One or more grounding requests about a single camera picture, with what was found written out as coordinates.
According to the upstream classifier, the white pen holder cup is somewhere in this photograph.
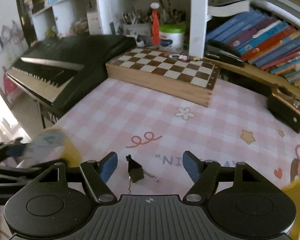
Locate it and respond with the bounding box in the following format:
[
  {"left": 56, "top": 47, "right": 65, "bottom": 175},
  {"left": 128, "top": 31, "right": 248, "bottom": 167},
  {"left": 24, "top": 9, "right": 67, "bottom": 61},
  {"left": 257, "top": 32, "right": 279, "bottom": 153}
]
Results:
[{"left": 122, "top": 23, "right": 152, "bottom": 42}]

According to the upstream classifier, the white wooden bookshelf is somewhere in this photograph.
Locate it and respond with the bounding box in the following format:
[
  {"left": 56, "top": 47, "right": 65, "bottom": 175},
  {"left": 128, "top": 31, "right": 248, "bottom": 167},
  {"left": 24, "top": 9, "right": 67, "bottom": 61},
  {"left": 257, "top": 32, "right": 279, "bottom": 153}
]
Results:
[{"left": 14, "top": 0, "right": 300, "bottom": 98}]

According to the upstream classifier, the pink checkered tablecloth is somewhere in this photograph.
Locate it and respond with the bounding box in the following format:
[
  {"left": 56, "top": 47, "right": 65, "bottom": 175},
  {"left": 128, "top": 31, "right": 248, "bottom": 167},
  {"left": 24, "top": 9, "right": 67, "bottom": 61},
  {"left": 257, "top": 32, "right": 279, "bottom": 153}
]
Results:
[{"left": 57, "top": 79, "right": 300, "bottom": 196}]

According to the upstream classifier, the yellow tape roll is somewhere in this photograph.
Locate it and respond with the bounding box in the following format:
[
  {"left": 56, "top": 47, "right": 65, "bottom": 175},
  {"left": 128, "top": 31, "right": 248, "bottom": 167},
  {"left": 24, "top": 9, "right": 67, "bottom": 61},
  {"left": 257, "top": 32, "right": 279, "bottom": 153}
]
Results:
[{"left": 17, "top": 127, "right": 82, "bottom": 168}]

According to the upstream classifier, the wooden chess board box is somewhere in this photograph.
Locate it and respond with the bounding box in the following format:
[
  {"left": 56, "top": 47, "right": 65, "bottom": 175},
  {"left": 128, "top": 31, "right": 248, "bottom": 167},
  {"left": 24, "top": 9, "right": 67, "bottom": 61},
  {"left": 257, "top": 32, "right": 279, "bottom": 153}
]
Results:
[{"left": 106, "top": 48, "right": 221, "bottom": 107}]

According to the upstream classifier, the keyboard stand black frame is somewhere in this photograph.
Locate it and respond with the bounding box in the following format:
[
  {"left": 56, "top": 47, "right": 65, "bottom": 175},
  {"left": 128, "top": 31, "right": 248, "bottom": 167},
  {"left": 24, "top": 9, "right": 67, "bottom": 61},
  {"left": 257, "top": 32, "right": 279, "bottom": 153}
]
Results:
[{"left": 36, "top": 101, "right": 59, "bottom": 129}]

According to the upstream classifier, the green lid white jar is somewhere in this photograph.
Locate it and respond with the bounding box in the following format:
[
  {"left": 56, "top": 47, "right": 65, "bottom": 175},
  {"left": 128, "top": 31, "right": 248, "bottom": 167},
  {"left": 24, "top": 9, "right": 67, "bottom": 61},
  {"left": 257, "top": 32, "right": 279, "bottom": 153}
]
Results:
[{"left": 159, "top": 23, "right": 186, "bottom": 54}]

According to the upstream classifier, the yellow cardboard box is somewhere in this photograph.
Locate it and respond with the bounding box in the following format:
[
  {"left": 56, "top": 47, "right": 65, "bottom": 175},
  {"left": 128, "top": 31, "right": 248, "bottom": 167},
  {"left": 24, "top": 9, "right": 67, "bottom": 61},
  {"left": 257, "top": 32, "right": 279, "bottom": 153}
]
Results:
[{"left": 282, "top": 177, "right": 300, "bottom": 240}]

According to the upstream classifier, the black binder clip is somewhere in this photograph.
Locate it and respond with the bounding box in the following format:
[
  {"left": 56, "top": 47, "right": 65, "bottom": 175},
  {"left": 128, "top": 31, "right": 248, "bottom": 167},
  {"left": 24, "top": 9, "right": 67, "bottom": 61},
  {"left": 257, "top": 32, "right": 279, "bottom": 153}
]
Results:
[{"left": 126, "top": 154, "right": 160, "bottom": 194}]

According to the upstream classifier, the black Yamaha keyboard piano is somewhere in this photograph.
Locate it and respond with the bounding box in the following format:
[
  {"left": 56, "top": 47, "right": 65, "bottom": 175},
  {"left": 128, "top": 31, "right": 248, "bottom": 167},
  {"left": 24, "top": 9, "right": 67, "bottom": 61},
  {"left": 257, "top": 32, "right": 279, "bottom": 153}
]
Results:
[{"left": 7, "top": 35, "right": 136, "bottom": 116}]

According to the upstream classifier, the black stapler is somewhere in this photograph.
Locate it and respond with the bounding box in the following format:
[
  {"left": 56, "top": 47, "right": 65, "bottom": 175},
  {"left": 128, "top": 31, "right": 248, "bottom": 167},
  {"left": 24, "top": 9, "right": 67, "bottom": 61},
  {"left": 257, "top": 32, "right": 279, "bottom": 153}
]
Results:
[{"left": 204, "top": 40, "right": 244, "bottom": 67}]

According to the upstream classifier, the red white ornament stick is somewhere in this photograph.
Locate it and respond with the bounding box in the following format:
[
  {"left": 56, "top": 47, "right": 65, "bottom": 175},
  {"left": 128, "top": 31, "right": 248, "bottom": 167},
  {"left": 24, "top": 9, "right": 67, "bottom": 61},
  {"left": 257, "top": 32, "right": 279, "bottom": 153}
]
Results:
[{"left": 151, "top": 2, "right": 160, "bottom": 46}]

